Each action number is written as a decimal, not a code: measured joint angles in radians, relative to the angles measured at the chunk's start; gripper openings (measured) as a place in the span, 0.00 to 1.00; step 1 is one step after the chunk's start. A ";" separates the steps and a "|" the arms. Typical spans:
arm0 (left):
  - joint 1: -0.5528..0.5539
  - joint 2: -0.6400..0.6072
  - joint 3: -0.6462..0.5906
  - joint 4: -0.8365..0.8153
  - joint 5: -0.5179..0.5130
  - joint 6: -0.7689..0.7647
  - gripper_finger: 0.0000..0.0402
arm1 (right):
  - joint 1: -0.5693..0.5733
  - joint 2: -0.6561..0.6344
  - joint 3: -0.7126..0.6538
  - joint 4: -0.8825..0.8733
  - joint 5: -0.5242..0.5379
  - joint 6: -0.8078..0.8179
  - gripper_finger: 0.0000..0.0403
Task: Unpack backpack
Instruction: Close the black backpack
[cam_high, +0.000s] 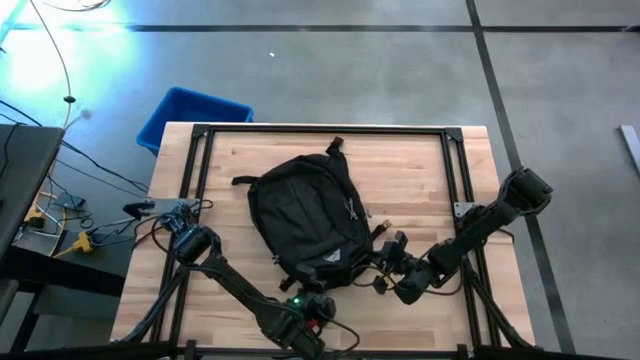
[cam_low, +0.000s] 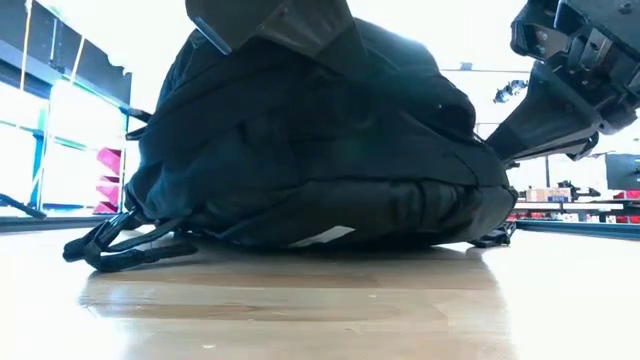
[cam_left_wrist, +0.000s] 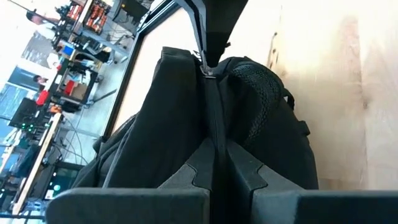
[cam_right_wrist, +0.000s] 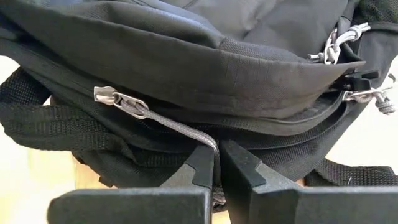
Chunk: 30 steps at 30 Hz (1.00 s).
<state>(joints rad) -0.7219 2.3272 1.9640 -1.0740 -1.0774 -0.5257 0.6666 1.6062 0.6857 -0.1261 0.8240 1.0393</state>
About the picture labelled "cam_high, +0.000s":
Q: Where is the thin white cable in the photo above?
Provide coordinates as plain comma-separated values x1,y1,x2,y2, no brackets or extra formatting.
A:
29,0,76,129

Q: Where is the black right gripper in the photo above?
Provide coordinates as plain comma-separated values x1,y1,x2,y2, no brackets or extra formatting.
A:
370,230,419,296

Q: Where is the yellow cable connector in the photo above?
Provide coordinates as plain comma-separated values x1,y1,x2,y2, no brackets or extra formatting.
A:
24,204,49,229
53,234,96,259

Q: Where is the black cable bundle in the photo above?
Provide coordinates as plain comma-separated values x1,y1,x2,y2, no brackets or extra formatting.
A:
122,259,199,346
459,254,539,351

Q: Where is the blue plastic bin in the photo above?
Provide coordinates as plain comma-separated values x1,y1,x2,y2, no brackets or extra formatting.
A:
137,87,255,156

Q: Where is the black side shelf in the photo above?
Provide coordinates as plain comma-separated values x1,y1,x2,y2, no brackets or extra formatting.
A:
0,239,134,296

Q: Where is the black aluminium table frame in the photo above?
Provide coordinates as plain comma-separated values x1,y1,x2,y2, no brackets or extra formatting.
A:
149,123,506,360

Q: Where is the black backpack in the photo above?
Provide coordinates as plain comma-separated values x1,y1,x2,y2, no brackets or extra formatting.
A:
230,135,394,294

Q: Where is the thin black floor cable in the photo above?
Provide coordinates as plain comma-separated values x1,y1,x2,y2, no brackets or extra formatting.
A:
0,98,151,192

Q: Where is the grey desk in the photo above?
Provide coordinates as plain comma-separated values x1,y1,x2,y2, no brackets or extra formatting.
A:
0,123,66,261

